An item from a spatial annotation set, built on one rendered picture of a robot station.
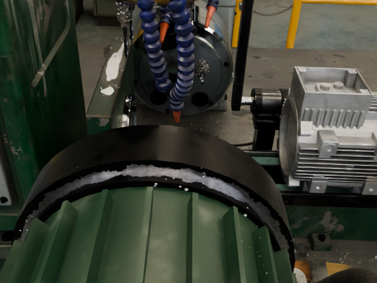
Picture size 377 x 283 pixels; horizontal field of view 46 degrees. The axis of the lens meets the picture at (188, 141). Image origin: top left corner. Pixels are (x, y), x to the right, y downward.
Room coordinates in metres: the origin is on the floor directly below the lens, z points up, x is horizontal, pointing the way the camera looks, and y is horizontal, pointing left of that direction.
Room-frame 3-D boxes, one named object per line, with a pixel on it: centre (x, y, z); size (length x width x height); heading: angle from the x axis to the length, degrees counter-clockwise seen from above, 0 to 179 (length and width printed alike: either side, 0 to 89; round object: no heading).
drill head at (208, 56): (1.05, 0.03, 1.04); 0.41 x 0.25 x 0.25; 1
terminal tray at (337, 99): (0.72, -0.26, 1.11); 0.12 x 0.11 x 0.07; 91
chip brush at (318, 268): (0.56, -0.24, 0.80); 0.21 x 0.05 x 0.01; 86
